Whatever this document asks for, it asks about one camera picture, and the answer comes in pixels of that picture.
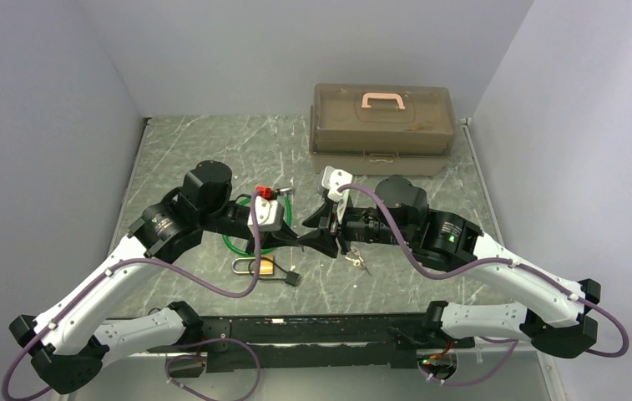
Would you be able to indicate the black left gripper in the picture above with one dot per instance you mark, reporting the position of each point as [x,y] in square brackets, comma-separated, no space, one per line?
[284,237]

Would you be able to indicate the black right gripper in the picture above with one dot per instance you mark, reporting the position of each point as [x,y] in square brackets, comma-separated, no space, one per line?
[321,238]

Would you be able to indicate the black cable padlock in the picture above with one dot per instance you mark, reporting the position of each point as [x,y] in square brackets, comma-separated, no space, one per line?
[290,278]

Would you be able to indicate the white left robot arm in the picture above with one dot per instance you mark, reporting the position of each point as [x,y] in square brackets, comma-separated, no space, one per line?
[70,343]

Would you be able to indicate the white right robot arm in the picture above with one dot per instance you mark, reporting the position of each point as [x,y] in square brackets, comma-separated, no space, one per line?
[549,312]

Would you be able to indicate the silver key bunch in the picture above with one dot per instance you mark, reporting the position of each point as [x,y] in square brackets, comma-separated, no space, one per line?
[354,256]

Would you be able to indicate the brass padlock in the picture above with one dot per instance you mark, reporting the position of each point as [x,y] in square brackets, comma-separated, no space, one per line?
[246,266]

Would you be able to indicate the brown plastic toolbox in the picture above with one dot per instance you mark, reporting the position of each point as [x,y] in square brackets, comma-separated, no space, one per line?
[368,129]

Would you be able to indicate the green cable lock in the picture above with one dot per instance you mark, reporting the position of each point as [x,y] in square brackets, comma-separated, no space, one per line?
[242,199]

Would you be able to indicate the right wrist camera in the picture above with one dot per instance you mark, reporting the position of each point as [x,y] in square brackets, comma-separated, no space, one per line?
[332,179]

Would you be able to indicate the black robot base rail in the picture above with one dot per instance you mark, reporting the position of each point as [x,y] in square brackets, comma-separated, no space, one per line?
[396,340]

